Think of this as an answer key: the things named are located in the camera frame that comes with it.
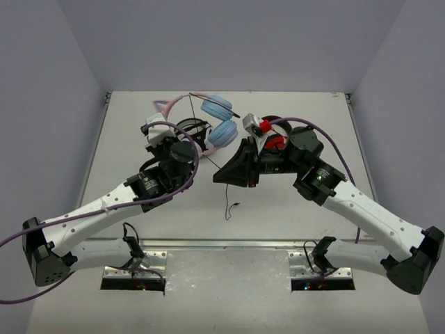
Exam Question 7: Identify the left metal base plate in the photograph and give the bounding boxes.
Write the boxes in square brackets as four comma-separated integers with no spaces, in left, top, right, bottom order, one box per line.
[102,249,168,280]

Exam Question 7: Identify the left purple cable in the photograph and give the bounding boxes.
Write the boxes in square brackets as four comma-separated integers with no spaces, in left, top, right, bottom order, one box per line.
[0,121,200,303]

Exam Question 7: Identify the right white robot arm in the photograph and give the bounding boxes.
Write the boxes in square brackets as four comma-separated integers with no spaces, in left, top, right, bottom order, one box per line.
[213,126,444,295]

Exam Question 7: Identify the purple cable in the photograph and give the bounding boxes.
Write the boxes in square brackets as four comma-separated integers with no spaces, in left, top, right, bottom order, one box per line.
[267,117,362,246]
[0,121,200,303]

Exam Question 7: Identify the red black headphones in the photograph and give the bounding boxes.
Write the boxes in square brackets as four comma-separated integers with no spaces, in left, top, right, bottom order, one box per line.
[260,116,292,154]

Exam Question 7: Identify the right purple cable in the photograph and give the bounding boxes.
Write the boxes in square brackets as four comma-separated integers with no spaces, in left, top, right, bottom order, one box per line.
[267,117,362,246]

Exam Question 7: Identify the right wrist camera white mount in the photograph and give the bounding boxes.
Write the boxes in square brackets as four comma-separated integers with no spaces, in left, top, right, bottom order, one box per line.
[242,113,272,151]

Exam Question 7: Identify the aluminium front table rail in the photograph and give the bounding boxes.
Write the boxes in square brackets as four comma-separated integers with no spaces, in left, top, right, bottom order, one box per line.
[140,239,315,249]

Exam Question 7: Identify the metal base plate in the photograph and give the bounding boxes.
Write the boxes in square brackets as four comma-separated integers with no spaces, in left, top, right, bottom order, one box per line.
[288,248,353,280]
[102,249,168,280]

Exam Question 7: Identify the black headphone audio cable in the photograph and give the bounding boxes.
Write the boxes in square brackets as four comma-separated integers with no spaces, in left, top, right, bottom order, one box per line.
[173,92,243,221]

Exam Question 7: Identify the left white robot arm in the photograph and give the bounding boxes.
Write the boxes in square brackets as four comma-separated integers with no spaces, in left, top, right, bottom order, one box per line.
[22,137,195,287]

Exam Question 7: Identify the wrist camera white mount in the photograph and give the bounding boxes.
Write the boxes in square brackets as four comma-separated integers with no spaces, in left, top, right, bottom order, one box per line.
[242,113,272,151]
[140,113,175,147]

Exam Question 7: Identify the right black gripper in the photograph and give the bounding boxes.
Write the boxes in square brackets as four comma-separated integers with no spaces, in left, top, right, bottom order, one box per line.
[213,138,303,190]

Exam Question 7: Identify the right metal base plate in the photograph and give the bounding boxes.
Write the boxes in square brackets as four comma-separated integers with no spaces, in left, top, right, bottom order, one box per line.
[288,248,353,280]

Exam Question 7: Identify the pink blue cat-ear headphones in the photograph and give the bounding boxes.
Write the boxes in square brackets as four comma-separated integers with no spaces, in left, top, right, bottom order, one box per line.
[152,93,239,157]

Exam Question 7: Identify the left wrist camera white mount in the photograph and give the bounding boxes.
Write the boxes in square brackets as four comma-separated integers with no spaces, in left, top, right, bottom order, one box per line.
[140,113,175,147]

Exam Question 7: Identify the white black headphones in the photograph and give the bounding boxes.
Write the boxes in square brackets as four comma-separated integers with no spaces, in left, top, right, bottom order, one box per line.
[177,118,213,150]

